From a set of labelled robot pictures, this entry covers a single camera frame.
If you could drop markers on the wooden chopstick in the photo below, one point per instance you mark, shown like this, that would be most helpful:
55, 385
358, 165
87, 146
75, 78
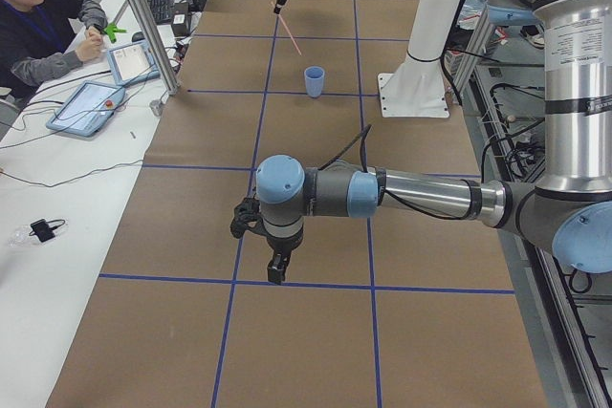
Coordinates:
289, 33

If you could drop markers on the light blue cup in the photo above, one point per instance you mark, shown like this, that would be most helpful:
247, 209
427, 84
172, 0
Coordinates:
314, 77

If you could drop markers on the black computer keyboard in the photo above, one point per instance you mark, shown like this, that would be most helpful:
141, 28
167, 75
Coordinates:
161, 10

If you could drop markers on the upper teach pendant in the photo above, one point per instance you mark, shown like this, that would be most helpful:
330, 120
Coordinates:
132, 63

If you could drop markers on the teach pendant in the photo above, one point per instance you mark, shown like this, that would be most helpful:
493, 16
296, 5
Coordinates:
87, 110
132, 63

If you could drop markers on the green clamp tool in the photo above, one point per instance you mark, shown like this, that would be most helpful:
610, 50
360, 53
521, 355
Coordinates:
111, 31

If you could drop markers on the lower teach pendant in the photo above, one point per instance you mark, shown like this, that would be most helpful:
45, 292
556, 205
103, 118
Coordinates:
87, 110

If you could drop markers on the small black device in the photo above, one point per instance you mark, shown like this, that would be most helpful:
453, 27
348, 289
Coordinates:
45, 230

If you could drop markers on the seated person in black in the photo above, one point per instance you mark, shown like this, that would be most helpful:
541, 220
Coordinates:
43, 40

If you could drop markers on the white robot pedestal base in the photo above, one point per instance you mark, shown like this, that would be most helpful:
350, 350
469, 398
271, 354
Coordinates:
417, 88

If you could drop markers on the aluminium frame post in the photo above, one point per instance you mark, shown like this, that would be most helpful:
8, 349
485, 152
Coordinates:
149, 28

